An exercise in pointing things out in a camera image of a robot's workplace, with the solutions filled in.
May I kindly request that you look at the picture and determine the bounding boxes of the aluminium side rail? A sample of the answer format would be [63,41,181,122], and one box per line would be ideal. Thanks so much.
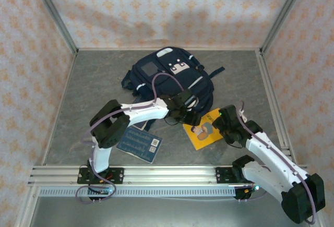
[41,53,79,166]
[257,50,298,165]

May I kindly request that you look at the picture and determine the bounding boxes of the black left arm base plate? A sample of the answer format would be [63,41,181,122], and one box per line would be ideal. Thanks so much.
[77,168,124,185]

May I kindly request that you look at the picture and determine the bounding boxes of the aluminium back rail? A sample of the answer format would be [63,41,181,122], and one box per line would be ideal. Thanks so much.
[77,46,261,52]

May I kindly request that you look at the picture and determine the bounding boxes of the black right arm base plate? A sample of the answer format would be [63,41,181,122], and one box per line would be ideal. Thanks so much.
[215,166,263,185]

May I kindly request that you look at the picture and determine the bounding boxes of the slotted grey cable duct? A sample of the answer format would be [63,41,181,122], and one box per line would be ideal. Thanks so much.
[39,186,237,198]

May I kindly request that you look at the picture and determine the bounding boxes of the aluminium frame post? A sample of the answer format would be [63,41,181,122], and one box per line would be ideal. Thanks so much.
[260,0,311,54]
[28,0,79,55]

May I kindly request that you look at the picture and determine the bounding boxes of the navy blue backpack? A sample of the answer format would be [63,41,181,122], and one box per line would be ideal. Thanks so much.
[121,46,225,115]

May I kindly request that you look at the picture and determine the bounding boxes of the aluminium mounting rail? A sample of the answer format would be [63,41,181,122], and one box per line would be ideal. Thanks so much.
[28,164,313,186]

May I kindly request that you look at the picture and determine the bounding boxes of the blue book with barcode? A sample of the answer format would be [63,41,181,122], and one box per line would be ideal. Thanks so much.
[116,125,163,164]

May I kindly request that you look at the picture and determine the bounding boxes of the yellow book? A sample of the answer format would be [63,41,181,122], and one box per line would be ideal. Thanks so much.
[182,107,226,151]

